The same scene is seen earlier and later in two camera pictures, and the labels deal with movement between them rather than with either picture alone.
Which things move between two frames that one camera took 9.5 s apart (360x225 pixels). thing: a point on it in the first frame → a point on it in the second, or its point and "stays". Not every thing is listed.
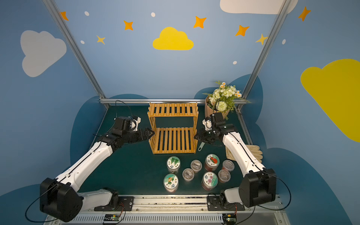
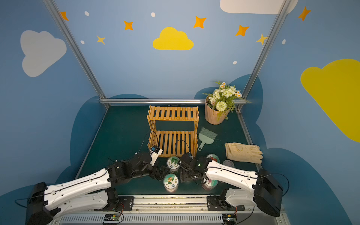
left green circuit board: (111, 217) stays
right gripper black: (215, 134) → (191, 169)
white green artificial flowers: (225, 98) stays
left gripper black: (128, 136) → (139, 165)
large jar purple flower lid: (210, 180) stays
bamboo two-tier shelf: (175, 125) stays
